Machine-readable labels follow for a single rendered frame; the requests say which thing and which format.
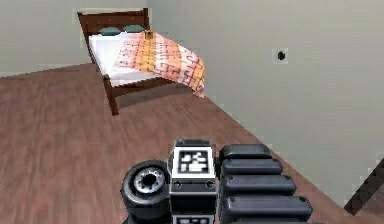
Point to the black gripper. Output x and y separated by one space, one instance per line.
145 190

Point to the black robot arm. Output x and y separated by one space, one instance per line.
253 186

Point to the orange patterned blanket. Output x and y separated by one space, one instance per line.
166 60

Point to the brown wooden bed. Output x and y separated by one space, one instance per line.
106 56

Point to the small yellow box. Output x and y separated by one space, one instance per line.
148 34

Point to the teal pillow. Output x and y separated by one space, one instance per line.
134 28
110 31

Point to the dark brown furniture edge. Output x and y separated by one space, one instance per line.
366 188

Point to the black wall socket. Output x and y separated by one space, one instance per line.
281 55

